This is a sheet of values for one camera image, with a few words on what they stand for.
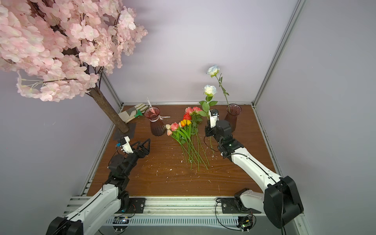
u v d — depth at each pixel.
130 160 0.72
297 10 0.71
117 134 1.03
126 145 0.70
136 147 0.81
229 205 0.72
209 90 0.78
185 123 1.04
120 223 0.72
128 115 1.14
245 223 0.70
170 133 1.00
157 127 0.94
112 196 0.58
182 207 0.73
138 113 1.13
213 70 0.83
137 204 0.74
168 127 1.03
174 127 1.01
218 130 0.61
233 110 0.93
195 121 1.03
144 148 0.73
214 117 0.68
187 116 1.06
